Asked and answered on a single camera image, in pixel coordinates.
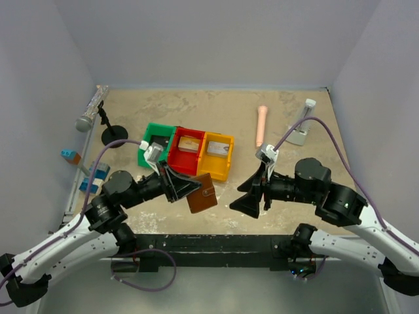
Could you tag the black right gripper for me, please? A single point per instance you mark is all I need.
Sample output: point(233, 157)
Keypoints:
point(262, 190)

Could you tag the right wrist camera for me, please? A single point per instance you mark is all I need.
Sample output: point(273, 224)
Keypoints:
point(267, 154)

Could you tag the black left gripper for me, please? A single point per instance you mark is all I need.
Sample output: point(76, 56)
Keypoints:
point(167, 184)

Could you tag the orange card stack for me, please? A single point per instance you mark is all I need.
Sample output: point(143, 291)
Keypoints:
point(189, 144)

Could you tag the red plastic bin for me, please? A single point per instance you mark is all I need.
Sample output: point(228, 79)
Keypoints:
point(184, 162)

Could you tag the black card stack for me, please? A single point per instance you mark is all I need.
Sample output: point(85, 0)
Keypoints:
point(161, 140)

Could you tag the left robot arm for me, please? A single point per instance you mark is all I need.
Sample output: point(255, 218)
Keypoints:
point(100, 228)

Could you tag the blue orange brick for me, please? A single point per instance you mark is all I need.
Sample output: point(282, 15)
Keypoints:
point(71, 156)

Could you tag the silver glitter microphone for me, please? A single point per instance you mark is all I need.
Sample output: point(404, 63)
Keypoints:
point(85, 122)

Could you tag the blue white brick stack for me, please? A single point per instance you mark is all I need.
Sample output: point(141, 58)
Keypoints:
point(100, 176)

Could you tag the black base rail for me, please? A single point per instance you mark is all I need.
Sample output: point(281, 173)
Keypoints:
point(214, 251)

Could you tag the black microphone stand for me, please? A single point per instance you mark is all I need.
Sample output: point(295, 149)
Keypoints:
point(111, 133)

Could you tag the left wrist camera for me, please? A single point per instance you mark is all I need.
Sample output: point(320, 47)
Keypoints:
point(152, 154)

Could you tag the yellow plastic bin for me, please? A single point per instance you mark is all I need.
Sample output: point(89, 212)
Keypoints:
point(217, 167)

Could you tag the grey toy hammer handle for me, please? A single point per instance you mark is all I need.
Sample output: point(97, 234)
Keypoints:
point(84, 169)

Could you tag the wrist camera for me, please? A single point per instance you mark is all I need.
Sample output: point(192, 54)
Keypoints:
point(267, 154)
point(152, 154)

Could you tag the brown leather card holder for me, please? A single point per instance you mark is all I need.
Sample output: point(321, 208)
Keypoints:
point(203, 198)

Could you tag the pink flashlight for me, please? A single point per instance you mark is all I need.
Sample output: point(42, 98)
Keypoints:
point(261, 123)

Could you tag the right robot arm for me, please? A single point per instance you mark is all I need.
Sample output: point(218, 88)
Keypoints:
point(388, 252)

